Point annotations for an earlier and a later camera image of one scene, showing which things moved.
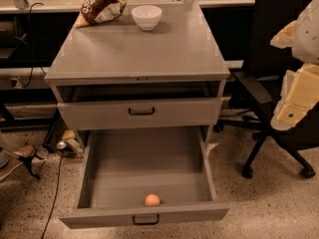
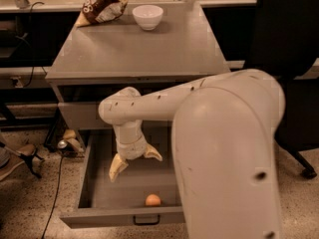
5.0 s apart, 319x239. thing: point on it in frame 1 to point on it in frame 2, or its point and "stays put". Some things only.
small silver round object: (62, 144) stays put
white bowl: (147, 17) stays put
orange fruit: (152, 200) stays put
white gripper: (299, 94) to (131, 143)
